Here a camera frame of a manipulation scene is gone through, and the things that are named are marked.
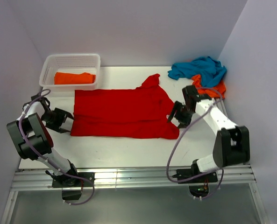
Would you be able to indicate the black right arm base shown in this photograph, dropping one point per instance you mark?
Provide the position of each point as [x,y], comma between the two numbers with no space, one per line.
[201,189]

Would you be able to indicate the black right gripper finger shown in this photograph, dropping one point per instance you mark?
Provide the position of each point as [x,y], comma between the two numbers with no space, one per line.
[175,112]
[183,124]

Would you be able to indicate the blue t shirt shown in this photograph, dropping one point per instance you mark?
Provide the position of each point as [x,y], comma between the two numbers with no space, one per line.
[210,70]

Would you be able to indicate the rolled orange t shirt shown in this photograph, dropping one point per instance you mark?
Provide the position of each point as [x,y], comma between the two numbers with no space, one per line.
[70,78]

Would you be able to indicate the aluminium rail frame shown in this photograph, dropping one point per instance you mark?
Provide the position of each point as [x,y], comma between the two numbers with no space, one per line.
[135,163]

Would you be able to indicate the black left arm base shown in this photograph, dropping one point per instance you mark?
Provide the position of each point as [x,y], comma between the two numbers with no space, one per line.
[72,187]

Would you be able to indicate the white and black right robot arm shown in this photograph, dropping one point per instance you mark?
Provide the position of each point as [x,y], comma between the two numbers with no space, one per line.
[231,146]

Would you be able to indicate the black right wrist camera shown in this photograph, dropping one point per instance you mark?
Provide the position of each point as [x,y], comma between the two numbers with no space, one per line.
[190,94]

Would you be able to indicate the red t shirt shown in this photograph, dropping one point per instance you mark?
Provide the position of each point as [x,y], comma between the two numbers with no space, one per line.
[140,113]

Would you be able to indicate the white plastic basket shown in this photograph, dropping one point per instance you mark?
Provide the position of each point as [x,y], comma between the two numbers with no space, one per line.
[69,63]

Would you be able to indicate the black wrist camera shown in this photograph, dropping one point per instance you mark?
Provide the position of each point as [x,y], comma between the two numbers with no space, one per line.
[190,94]
[42,100]

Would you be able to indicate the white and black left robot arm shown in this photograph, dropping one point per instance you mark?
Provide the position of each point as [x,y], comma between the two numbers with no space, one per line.
[30,136]

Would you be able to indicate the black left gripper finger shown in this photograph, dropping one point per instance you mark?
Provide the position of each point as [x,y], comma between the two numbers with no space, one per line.
[67,114]
[62,130]

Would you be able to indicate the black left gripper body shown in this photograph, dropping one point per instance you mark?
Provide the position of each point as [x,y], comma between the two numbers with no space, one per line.
[54,119]

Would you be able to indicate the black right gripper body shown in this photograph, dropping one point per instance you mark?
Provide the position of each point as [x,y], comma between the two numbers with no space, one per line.
[183,114]

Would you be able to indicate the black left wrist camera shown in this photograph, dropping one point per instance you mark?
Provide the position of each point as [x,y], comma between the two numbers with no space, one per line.
[42,100]

